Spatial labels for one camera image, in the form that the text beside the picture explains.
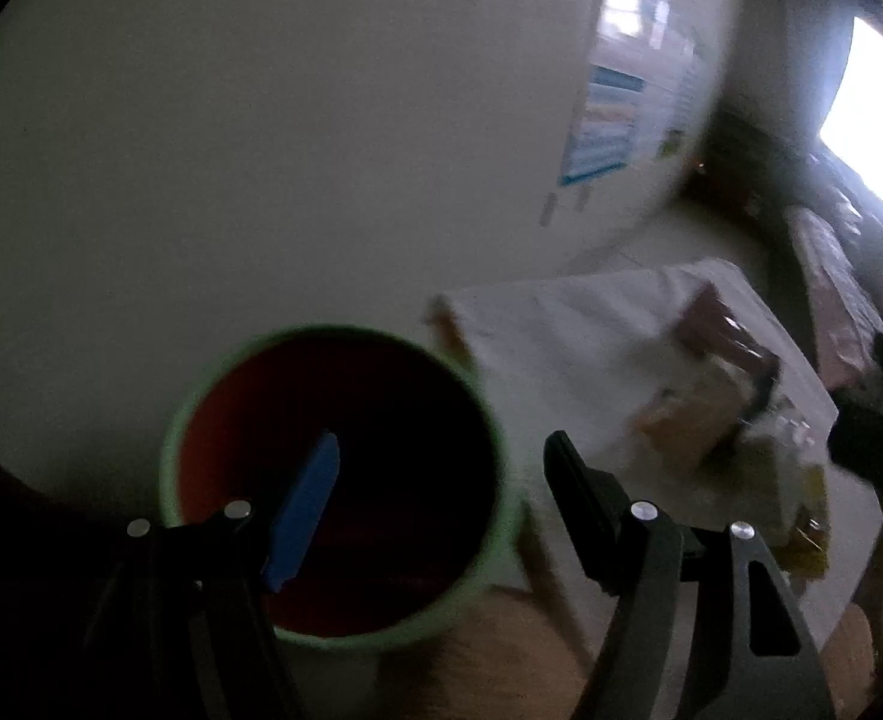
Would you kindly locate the white cloth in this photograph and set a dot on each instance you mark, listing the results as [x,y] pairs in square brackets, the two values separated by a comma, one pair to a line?
[561,337]

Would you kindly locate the maroon wrapper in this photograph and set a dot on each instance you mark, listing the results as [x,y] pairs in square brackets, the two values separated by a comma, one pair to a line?
[711,322]

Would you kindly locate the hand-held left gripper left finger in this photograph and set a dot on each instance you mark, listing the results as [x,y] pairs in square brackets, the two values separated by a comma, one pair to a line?
[306,510]

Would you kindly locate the wall poster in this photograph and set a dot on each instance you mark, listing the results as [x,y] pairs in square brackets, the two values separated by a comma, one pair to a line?
[599,127]

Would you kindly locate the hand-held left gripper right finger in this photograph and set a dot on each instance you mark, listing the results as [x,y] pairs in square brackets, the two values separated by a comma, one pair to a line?
[580,502]

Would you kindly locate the dark low furniture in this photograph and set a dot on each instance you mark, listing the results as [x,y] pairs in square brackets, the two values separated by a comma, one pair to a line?
[741,165]

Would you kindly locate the green cup with red inside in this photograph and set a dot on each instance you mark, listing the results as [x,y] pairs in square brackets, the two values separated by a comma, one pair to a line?
[224,420]

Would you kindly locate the pink bedding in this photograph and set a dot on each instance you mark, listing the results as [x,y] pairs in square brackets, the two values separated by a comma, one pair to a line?
[824,277]

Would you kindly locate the person's left leg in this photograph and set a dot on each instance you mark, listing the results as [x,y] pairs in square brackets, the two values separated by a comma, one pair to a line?
[486,660]

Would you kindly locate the person's right leg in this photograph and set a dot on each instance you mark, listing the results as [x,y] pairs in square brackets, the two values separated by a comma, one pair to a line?
[854,645]

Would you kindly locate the orange yellow wrapper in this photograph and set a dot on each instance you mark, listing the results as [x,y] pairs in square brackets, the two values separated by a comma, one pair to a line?
[681,420]

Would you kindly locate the person's leg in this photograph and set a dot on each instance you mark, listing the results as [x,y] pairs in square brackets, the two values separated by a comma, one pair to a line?
[486,660]
[854,645]

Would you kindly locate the bright window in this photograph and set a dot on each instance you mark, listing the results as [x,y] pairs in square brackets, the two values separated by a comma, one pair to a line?
[876,135]

